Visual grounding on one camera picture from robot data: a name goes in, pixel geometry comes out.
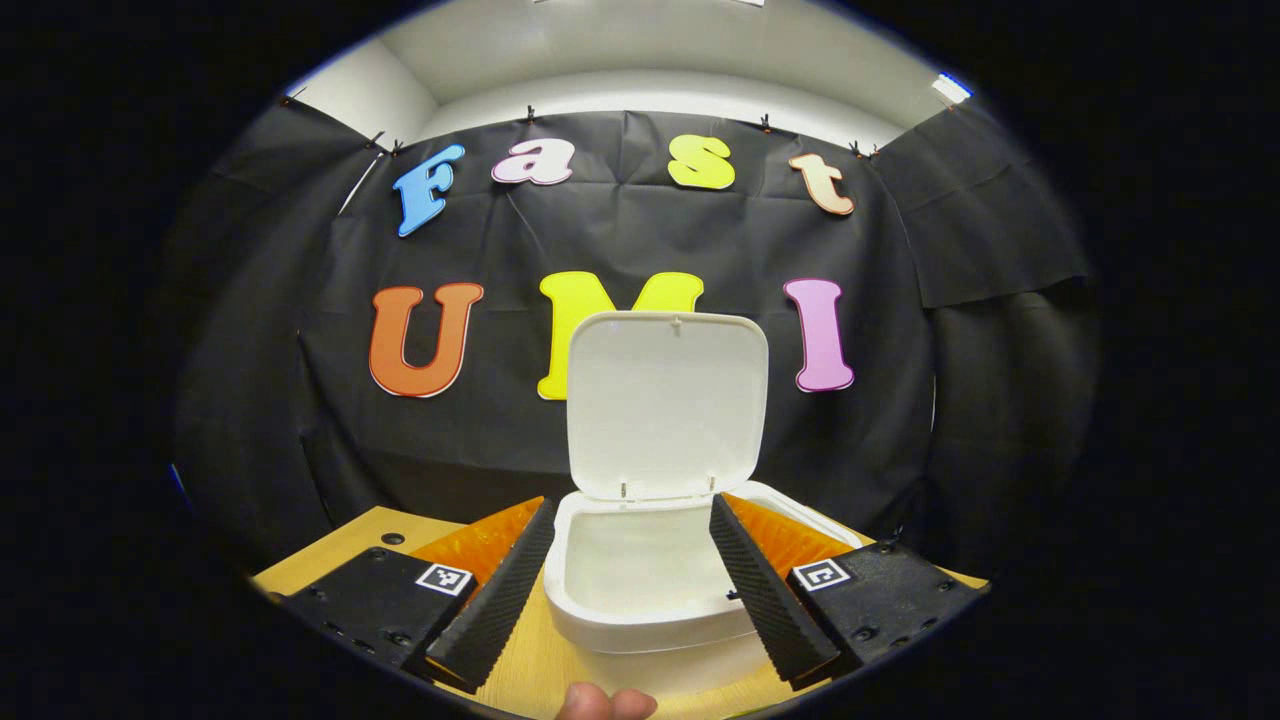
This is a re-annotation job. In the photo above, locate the black backdrop cloth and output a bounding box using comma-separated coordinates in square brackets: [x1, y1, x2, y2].
[165, 95, 1101, 576]

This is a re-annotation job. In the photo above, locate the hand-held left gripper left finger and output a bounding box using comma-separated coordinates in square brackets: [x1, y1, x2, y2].
[272, 495, 557, 695]

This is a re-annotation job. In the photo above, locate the white desktop garbage bin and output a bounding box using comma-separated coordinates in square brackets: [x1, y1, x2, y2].
[543, 310, 866, 698]

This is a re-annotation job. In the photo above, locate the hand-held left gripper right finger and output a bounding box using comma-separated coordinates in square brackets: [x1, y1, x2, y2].
[707, 492, 986, 693]

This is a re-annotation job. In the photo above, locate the wooden desktop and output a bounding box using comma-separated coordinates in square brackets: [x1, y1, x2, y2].
[250, 505, 991, 720]

